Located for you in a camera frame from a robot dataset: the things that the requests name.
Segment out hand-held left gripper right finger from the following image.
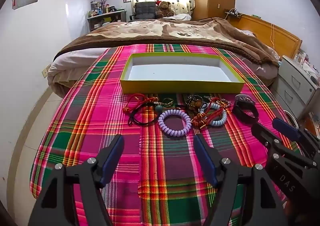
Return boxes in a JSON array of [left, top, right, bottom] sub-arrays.
[[193, 134, 283, 226]]

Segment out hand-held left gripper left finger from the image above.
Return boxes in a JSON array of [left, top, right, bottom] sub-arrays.
[[27, 134, 125, 226]]

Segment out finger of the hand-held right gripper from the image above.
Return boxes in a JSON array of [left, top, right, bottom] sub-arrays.
[[272, 118, 320, 159], [251, 122, 300, 164]]

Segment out black fitness band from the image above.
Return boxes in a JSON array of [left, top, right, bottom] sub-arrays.
[[232, 94, 259, 123]]

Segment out red cord bracelet gold knots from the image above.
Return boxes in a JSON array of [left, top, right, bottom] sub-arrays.
[[191, 97, 232, 129]]

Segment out purple spiral hair tie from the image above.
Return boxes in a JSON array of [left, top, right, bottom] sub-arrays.
[[157, 109, 192, 137]]

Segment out light blue spiral hair tie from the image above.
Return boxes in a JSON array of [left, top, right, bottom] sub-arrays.
[[200, 102, 228, 127]]

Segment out dark bead bracelet amber pendants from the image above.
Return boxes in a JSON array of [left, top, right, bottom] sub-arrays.
[[185, 94, 208, 113]]

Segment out red cord bracelet orange beads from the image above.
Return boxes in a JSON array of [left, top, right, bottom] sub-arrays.
[[124, 94, 160, 114]]

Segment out grey hair tie with flower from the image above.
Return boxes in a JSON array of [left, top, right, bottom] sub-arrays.
[[150, 97, 175, 108]]

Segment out black hair tie green bead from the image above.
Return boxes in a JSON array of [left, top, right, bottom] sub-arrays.
[[128, 102, 163, 127]]

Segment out yellow-green shallow box tray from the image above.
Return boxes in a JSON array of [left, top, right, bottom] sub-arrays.
[[120, 53, 245, 95]]

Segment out white round appliance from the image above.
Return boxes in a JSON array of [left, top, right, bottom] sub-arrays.
[[282, 109, 300, 127]]

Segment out grey drawer cabinet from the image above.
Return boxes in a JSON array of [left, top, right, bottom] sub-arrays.
[[271, 55, 320, 119]]

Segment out pink green plaid cloth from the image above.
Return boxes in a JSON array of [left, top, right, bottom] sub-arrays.
[[29, 43, 300, 226]]

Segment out assorted small clutter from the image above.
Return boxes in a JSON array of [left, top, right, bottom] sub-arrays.
[[295, 51, 320, 74]]

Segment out wooden headboard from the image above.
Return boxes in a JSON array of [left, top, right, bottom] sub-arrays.
[[229, 14, 303, 59]]

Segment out brown printed blanket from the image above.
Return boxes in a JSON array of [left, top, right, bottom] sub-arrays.
[[53, 18, 280, 72]]

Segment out small desk with shelves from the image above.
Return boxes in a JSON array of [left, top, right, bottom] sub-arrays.
[[87, 9, 127, 32]]

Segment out white pillow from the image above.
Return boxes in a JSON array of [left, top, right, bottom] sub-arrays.
[[162, 14, 192, 21]]

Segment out group of cosmetic bottles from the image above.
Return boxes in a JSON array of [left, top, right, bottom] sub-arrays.
[[90, 0, 110, 15]]

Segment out black chair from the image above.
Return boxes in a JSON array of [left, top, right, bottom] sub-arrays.
[[128, 1, 157, 20]]

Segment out brown teddy bear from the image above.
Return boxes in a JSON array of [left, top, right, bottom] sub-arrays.
[[155, 0, 175, 18]]

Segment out power strip on bracket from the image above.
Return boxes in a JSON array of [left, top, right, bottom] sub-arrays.
[[224, 8, 244, 18]]

